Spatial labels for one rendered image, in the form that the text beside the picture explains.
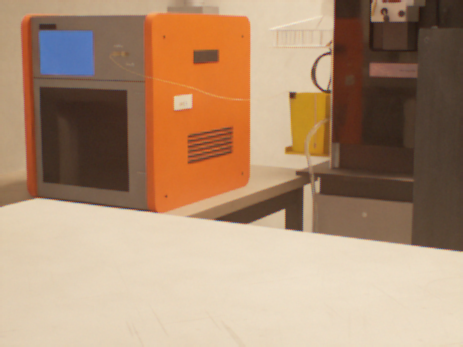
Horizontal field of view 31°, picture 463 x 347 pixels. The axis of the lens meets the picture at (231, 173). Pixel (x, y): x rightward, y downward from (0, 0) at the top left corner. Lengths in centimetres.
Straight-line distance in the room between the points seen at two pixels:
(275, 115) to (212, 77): 163
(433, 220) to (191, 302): 65
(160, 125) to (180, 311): 121
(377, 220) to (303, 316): 156
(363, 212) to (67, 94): 79
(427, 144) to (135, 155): 79
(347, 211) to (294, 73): 144
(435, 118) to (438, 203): 12
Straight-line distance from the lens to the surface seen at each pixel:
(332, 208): 219
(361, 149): 224
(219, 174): 202
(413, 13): 211
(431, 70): 121
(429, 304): 64
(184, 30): 187
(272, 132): 360
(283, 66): 355
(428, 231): 123
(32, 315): 62
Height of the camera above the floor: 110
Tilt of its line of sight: 10 degrees down
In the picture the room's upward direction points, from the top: straight up
